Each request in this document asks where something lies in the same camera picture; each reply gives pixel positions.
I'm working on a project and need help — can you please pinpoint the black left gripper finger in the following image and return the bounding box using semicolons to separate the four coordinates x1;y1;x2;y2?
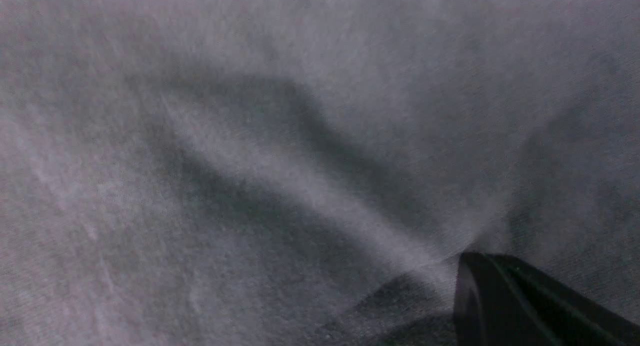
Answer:
453;252;640;345

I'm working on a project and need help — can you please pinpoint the dark gray long-sleeve shirt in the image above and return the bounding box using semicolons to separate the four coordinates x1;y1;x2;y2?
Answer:
1;0;639;345

